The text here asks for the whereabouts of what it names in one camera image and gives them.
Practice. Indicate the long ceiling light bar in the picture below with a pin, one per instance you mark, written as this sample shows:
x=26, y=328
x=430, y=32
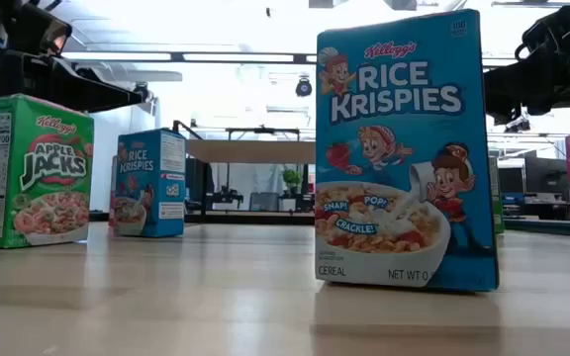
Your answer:
x=235, y=57

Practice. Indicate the black computer monitor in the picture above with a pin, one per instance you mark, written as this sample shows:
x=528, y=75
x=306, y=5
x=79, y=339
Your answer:
x=511, y=180
x=547, y=175

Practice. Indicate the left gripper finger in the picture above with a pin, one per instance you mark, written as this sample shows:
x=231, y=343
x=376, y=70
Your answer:
x=97, y=91

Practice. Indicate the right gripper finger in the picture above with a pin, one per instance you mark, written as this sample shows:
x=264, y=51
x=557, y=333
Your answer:
x=503, y=94

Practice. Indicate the green Apple Jacks cereal box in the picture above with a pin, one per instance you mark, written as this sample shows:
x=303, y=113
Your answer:
x=500, y=207
x=52, y=163

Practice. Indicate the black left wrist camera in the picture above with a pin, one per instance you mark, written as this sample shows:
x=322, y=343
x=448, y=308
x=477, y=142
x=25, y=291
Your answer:
x=37, y=29

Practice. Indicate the black robot workstation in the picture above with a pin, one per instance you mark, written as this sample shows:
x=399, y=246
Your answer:
x=262, y=130

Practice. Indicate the potted green plant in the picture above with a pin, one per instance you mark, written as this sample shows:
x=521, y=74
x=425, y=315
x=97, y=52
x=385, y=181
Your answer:
x=292, y=178

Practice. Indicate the blue Rice Krispies cereal box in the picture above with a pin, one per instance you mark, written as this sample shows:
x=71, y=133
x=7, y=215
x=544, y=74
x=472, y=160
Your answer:
x=404, y=148
x=149, y=188

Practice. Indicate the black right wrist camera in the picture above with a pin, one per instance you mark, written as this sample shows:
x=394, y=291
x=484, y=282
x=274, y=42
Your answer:
x=544, y=34

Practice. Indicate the black metal rig frame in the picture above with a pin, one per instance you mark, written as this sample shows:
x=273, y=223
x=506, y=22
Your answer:
x=250, y=218

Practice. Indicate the black ceiling spotlight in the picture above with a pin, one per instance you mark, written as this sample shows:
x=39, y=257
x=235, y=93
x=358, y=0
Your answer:
x=517, y=126
x=304, y=89
x=142, y=87

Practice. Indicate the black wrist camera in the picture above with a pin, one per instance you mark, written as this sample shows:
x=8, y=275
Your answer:
x=544, y=34
x=37, y=29

